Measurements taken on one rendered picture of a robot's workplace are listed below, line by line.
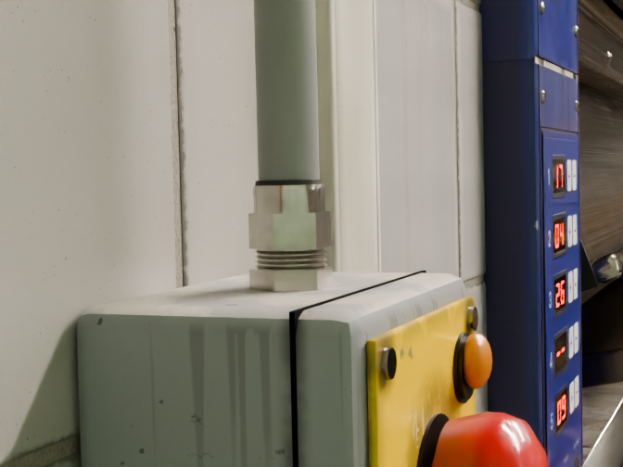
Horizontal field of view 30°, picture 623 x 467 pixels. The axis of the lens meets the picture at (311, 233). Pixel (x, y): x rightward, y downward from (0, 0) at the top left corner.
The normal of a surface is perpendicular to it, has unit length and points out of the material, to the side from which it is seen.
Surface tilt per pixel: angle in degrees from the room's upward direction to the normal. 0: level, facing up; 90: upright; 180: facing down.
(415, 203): 90
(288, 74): 90
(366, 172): 90
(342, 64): 90
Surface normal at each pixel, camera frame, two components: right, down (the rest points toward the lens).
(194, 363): -0.37, 0.06
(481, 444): -0.25, -0.73
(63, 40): 0.93, 0.00
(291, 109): 0.09, 0.05
